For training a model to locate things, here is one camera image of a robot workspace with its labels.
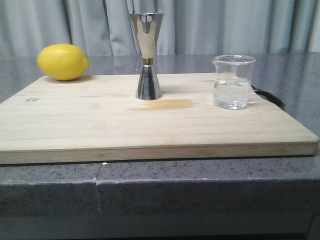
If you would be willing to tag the clear glass beaker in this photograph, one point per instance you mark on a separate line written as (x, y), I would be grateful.
(232, 85)

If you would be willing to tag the steel hourglass jigger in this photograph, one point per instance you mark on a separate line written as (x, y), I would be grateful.
(147, 27)

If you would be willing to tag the wooden cutting board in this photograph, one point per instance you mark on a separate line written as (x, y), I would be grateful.
(98, 118)

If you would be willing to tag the grey curtain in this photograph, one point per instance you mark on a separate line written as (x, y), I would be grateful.
(189, 27)

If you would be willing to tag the yellow lemon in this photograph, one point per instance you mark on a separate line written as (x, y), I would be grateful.
(63, 62)

